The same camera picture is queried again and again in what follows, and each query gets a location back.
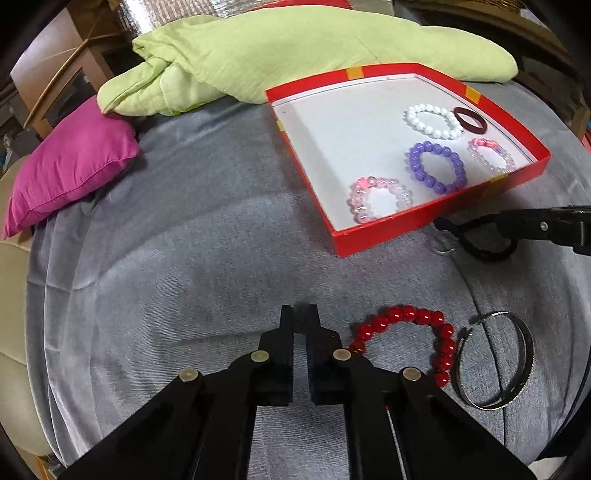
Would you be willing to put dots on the silver metal bangle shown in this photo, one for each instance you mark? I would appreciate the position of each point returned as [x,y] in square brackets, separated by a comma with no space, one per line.
[530,357]
[498,315]

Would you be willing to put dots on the light green quilt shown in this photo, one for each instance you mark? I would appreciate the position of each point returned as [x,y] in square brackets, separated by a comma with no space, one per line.
[277,50]

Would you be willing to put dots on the dark red bangle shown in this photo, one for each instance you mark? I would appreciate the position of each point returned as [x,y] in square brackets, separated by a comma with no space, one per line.
[480,127]

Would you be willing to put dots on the magenta pillow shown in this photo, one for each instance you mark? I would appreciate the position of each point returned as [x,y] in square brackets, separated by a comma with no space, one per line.
[69,170]

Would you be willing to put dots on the shallow red cardboard box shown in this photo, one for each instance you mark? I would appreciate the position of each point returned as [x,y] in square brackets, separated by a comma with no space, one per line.
[332,138]

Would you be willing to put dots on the beige chair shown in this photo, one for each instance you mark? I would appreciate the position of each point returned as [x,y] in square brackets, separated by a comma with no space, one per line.
[14,286]

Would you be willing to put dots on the wooden cabinet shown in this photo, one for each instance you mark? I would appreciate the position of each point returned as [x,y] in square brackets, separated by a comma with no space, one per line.
[46,78]

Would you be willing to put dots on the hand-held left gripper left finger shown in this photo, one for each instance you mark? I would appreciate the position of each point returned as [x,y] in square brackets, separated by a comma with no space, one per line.
[284,341]

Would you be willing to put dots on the red pillow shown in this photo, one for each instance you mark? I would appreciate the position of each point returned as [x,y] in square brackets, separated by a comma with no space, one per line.
[314,2]

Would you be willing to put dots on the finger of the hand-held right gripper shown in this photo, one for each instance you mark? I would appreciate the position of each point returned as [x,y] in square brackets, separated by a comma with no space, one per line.
[545,226]

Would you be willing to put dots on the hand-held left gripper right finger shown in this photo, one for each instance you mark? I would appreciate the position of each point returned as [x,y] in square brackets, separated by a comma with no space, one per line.
[318,341]

